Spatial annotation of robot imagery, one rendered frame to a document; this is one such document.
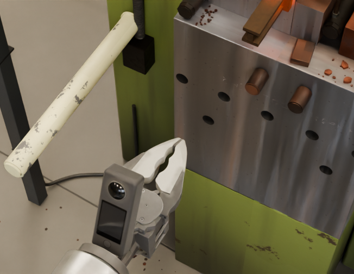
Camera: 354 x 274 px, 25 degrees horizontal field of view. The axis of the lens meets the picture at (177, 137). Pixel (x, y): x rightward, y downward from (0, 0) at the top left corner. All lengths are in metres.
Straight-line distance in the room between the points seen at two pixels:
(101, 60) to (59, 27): 0.96
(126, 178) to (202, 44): 0.46
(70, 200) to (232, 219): 0.60
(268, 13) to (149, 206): 0.38
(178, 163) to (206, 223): 0.80
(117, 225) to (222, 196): 0.74
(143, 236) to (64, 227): 1.16
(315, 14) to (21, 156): 0.61
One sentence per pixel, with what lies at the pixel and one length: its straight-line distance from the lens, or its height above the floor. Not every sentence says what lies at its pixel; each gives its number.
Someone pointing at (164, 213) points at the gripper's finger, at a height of 1.01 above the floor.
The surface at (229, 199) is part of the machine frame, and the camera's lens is 1.69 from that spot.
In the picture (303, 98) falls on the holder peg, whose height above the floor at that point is 0.88.
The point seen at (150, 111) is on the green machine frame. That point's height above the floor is 0.30.
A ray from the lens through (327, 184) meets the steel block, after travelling 1.48.
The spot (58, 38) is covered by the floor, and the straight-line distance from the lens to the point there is 2.56.
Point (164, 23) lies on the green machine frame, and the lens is 1.70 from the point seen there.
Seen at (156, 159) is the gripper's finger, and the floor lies 1.01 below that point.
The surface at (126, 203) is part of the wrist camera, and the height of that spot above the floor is 1.06.
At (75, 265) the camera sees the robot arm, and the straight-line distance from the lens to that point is 0.97.
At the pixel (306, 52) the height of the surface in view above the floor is 0.93.
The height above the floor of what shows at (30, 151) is 0.64.
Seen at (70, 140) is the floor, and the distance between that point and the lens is 2.31.
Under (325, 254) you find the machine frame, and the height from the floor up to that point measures 0.39.
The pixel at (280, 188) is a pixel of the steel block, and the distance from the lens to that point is 1.56.
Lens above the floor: 1.89
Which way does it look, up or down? 55 degrees down
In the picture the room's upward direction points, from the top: straight up
